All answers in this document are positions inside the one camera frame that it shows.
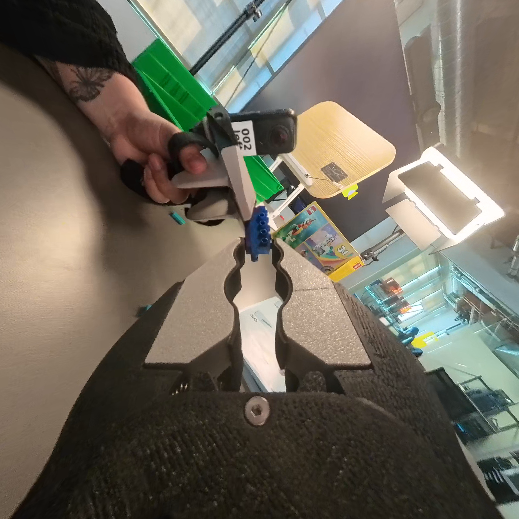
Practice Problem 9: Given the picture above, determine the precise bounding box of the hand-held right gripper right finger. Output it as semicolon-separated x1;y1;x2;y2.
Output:
271;238;372;392

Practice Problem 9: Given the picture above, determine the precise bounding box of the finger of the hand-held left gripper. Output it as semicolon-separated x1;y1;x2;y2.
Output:
221;146;258;224

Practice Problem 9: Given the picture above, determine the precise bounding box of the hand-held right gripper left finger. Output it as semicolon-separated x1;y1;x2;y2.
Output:
143;237;246;392

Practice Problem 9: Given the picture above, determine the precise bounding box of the blue lego assembly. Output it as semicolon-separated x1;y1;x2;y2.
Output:
244;205;271;262

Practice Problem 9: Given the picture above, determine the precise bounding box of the green plastic bin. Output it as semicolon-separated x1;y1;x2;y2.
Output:
132;41;284;203

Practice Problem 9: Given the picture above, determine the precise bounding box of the person's left forearm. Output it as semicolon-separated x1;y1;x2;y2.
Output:
0;0;144;134

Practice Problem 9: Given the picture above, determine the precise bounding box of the yellow lego set box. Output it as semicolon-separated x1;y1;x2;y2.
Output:
272;201;361;282

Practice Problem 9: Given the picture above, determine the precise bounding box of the person's left hand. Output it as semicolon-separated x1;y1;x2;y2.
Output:
103;101;208;204

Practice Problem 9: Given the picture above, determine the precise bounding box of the open instruction booklet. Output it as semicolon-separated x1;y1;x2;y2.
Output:
238;297;286;393

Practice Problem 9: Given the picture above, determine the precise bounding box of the wooden chair seat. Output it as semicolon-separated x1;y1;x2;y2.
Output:
268;101;396;219

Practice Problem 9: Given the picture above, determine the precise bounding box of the black light stand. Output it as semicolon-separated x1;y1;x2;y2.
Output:
360;227;406;262

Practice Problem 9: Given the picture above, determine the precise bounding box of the studio light panel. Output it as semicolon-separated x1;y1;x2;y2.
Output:
381;146;505;254

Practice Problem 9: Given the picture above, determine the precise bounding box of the silver ventilation duct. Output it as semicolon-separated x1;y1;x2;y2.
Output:
430;0;471;142

